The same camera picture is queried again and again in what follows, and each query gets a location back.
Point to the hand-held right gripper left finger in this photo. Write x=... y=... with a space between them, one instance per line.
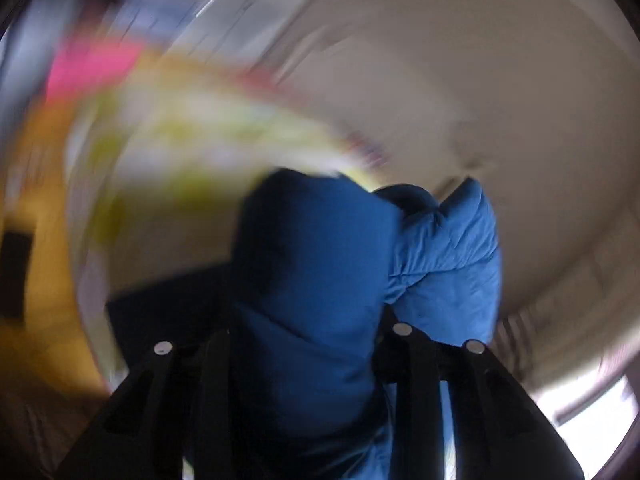
x=215 y=365

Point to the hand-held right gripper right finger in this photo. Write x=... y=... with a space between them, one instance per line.
x=417 y=360

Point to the blue puffer jacket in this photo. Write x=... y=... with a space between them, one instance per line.
x=310 y=270

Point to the pale patterned curtain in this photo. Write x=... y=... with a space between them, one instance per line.
x=520 y=332

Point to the yellow and white checked blanket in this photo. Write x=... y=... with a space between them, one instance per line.
x=200 y=130

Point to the pink cloth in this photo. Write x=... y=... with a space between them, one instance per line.
x=92 y=67

